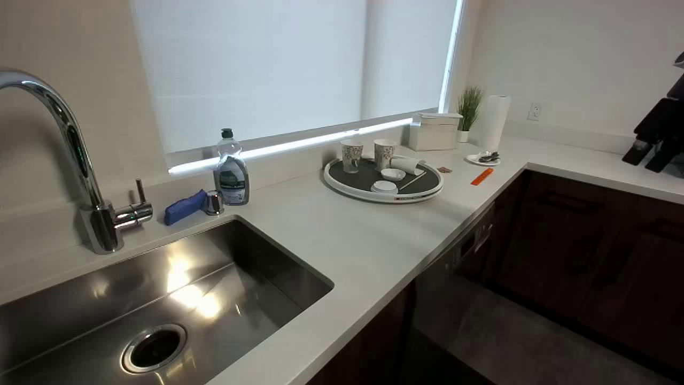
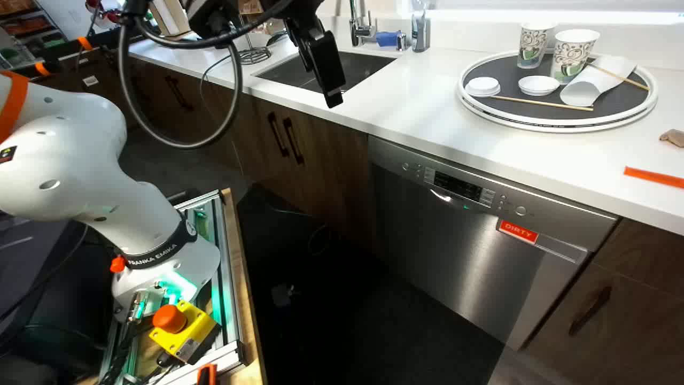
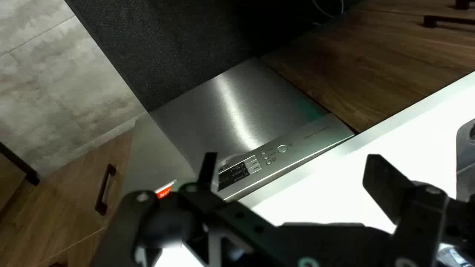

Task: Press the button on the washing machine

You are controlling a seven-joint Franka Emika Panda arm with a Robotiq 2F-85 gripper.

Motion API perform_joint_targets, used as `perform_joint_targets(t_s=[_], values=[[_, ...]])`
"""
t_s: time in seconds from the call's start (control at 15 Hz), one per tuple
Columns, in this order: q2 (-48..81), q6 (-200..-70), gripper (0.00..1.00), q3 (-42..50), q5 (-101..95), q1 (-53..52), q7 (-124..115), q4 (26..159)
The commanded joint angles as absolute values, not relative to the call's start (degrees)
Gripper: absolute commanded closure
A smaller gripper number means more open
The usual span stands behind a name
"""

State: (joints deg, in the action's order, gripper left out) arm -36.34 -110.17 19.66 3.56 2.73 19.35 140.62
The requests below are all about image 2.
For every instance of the patterned paper cup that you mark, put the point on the patterned paper cup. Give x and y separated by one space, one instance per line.
536 44
571 52

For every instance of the stainless steel dishwasher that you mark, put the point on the stainless steel dishwasher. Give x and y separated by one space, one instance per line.
436 225

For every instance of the patterned paper cup right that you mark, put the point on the patterned paper cup right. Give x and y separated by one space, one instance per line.
571 52

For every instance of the small white bowl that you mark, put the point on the small white bowl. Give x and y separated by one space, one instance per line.
481 86
538 83

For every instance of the chrome kitchen faucet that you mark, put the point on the chrome kitchen faucet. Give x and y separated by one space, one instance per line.
361 22

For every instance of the black cabinet handle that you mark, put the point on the black cabinet handle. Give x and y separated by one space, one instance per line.
598 300

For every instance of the small white bowl left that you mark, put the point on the small white bowl left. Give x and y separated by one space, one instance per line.
481 86

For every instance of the small white bowl right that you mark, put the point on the small white bowl right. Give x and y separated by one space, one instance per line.
538 83

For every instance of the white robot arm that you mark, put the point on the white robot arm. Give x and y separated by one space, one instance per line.
60 157

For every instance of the stainless steel sink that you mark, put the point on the stainless steel sink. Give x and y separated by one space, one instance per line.
356 69

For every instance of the patterned paper cup left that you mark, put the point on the patterned paper cup left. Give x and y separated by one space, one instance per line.
536 44

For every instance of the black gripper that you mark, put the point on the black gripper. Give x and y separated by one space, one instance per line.
317 45

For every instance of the wooden cabinet door right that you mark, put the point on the wooden cabinet door right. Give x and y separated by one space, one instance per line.
637 336

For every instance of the white folded dish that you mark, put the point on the white folded dish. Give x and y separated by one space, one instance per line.
601 76

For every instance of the orange flat stick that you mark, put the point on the orange flat stick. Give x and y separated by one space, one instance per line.
652 175

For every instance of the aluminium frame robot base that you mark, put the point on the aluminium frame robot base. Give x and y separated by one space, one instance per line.
215 278

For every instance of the red dirty magnet sign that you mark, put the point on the red dirty magnet sign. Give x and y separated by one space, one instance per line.
518 231

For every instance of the brown small object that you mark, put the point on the brown small object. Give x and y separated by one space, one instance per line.
674 138

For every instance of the round white black tray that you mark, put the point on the round white black tray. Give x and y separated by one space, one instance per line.
629 100

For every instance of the yellow orange emergency stop button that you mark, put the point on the yellow orange emergency stop button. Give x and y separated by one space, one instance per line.
183 330

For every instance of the wooden chopstick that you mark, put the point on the wooden chopstick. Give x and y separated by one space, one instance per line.
541 102

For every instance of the wooden cabinet doors left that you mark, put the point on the wooden cabinet doors left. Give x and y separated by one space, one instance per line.
310 163

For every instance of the dish soap bottle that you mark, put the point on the dish soap bottle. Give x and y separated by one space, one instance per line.
420 25

